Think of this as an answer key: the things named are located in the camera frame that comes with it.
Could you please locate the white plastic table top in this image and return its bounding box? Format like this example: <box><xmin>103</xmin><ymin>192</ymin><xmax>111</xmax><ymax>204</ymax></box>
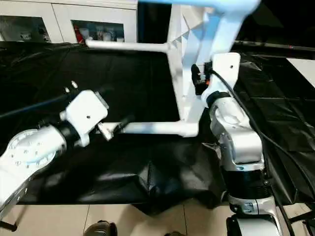
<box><xmin>166</xmin><ymin>4</ymin><xmax>247</xmax><ymax>138</ymax></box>

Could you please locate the black work mat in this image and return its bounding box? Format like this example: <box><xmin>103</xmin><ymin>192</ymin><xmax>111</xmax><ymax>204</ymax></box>
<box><xmin>0</xmin><ymin>42</ymin><xmax>315</xmax><ymax>214</ymax></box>

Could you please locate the dark robot left foot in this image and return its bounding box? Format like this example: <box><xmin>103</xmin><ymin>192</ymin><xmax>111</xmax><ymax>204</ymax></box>
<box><xmin>83</xmin><ymin>221</ymin><xmax>119</xmax><ymax>236</ymax></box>

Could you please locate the white glass-door cabinet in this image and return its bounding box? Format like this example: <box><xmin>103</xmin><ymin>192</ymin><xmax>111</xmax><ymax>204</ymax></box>
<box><xmin>0</xmin><ymin>0</ymin><xmax>138</xmax><ymax>45</ymax></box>

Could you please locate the black folding table stand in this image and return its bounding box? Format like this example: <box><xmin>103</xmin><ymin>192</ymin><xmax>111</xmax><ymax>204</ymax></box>
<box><xmin>0</xmin><ymin>220</ymin><xmax>18</xmax><ymax>233</ymax></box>

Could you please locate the black floor stand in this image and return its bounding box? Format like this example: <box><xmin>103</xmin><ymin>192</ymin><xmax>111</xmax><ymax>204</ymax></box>
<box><xmin>283</xmin><ymin>210</ymin><xmax>315</xmax><ymax>232</ymax></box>

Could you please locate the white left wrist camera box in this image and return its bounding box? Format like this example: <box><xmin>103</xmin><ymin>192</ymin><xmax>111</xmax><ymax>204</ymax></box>
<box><xmin>60</xmin><ymin>90</ymin><xmax>109</xmax><ymax>147</ymax></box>

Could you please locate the silver metal rail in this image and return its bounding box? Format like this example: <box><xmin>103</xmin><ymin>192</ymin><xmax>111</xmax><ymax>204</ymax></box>
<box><xmin>234</xmin><ymin>42</ymin><xmax>315</xmax><ymax>54</ymax></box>

